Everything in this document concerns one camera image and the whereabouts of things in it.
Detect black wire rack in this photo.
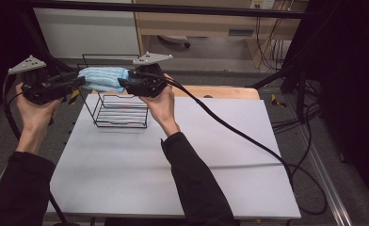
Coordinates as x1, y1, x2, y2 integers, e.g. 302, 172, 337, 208
76, 54, 150, 129

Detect black floor cables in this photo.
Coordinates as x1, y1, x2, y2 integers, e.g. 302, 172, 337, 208
269, 79, 323, 135

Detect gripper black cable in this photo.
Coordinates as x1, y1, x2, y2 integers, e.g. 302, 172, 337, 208
1, 73, 70, 226
131, 71, 329, 217

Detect black metal frame bar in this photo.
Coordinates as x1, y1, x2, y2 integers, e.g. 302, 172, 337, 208
22, 0, 313, 20

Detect wooden board under table top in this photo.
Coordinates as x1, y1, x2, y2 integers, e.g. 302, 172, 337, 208
91, 85, 262, 101

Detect yellow black floor tape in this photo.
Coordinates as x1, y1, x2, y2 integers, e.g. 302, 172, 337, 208
270, 93, 288, 108
68, 89, 81, 105

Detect black curtain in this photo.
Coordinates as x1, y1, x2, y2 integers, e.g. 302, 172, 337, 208
281, 0, 369, 206

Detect person's left hand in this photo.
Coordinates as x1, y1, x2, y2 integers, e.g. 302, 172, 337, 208
15, 82, 64, 139

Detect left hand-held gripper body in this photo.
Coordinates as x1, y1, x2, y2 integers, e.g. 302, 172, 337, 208
8, 55, 69, 106

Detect hanging black and yellow cables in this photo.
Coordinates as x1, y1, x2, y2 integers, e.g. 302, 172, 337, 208
255, 16, 288, 71

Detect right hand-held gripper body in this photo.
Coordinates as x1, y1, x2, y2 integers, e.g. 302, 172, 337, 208
125, 51, 174, 98

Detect white cabinet panel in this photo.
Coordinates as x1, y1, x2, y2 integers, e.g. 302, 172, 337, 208
33, 7, 141, 59

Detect grey chair base with wheel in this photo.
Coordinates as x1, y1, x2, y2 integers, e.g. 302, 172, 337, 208
158, 34, 192, 49

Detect light blue striped towel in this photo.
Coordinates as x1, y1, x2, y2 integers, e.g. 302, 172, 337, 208
77, 66, 131, 94

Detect white power strip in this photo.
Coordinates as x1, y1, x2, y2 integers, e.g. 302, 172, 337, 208
249, 0, 277, 10

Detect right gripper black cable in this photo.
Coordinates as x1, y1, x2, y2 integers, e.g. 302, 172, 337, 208
131, 71, 329, 217

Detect metal floor rail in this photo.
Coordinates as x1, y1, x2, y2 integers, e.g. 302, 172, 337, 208
297, 123, 354, 226

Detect person's right hand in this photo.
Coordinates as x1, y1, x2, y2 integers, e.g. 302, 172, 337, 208
138, 73, 182, 137

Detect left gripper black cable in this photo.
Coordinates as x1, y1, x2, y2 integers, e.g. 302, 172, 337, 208
1, 73, 70, 226

